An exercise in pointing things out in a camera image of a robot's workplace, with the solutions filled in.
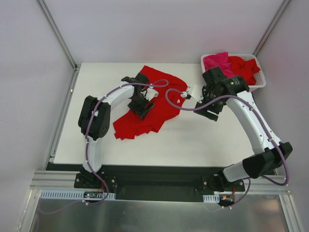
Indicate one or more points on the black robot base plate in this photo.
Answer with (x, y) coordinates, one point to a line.
(157, 183)

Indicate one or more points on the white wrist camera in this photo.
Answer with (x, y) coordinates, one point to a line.
(193, 91)
(149, 93)

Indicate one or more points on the red t shirt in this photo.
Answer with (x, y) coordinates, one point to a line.
(245, 68)
(131, 125)

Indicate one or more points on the right white cable duct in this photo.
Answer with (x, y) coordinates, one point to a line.
(215, 198)

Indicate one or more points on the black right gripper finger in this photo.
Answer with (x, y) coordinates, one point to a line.
(201, 104)
(208, 115)

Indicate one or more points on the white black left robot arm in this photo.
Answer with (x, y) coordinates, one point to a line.
(95, 117)

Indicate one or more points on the white cable duct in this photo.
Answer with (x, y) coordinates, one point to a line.
(215, 198)
(76, 195)

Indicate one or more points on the right aluminium frame post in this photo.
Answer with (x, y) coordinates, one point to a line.
(270, 28)

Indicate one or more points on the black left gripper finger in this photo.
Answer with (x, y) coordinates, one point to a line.
(134, 107)
(145, 110)

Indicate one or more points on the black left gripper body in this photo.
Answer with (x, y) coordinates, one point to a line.
(141, 108)

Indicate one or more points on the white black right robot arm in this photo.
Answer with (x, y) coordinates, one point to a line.
(270, 152)

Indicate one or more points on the left white cable duct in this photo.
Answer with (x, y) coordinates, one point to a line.
(76, 195)

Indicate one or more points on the white perforated plastic basket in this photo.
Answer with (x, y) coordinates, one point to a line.
(260, 78)

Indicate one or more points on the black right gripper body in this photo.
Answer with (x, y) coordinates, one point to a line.
(207, 111)

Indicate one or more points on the aluminium frame post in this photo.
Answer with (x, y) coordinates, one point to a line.
(56, 32)
(270, 28)

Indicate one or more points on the pink t shirt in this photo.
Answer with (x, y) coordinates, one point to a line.
(219, 60)

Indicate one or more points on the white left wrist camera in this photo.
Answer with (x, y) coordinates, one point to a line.
(149, 93)

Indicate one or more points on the left aluminium frame post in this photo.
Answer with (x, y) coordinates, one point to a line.
(56, 32)

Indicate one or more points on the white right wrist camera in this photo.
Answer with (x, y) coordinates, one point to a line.
(193, 91)

